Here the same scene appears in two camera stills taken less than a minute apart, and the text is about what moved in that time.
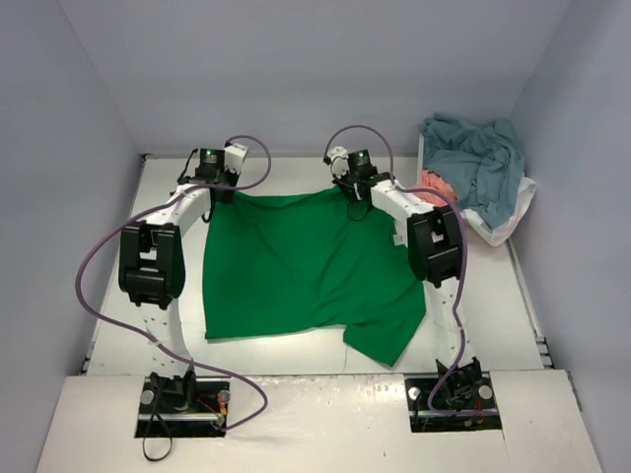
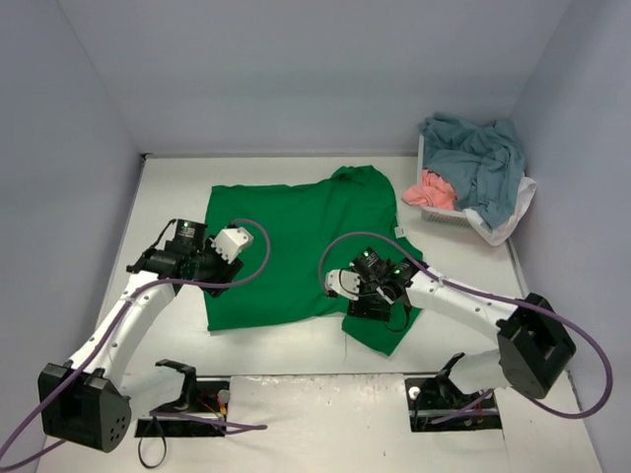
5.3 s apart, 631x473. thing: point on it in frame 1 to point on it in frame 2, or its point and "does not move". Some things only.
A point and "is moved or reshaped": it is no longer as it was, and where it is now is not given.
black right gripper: (348, 186) to (368, 303)
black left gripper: (223, 188) to (223, 275)
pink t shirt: (434, 181) does not move
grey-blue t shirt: (485, 163) does not move
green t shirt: (308, 263) is moved or reshaped
